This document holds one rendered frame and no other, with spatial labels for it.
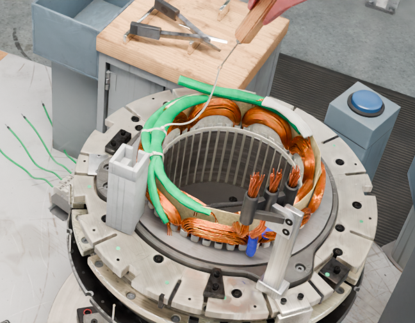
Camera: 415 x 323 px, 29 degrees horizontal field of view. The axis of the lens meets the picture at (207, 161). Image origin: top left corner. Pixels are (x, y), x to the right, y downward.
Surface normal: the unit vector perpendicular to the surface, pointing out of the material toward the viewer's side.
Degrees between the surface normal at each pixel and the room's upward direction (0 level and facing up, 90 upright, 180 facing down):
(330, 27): 0
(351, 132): 90
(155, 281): 0
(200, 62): 0
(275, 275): 90
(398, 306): 90
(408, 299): 90
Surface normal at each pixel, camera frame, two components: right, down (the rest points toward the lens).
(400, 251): -0.84, 0.30
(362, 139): -0.65, 0.47
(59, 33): -0.44, 0.60
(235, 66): 0.12, -0.70
